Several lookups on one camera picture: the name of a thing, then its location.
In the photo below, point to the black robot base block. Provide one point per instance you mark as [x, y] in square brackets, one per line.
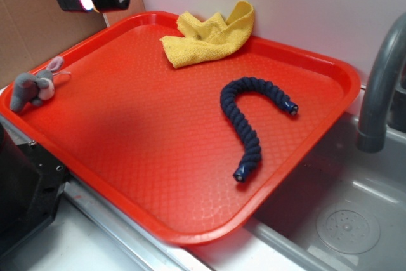
[32, 182]

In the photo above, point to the brown cardboard panel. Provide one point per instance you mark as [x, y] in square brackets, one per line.
[34, 31]

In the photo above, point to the yellow folded cloth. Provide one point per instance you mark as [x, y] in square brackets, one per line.
[213, 39]

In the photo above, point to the grey plush bunny toy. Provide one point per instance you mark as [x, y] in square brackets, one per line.
[36, 88]

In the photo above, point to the red plastic tray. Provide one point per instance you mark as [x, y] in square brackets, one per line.
[153, 139]

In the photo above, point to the grey sink faucet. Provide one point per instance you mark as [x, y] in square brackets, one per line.
[384, 99]

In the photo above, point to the grey sink basin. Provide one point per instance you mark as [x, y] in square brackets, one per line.
[340, 209]

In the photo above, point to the dark blue twisted rope toy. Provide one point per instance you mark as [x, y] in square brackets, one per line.
[247, 135]

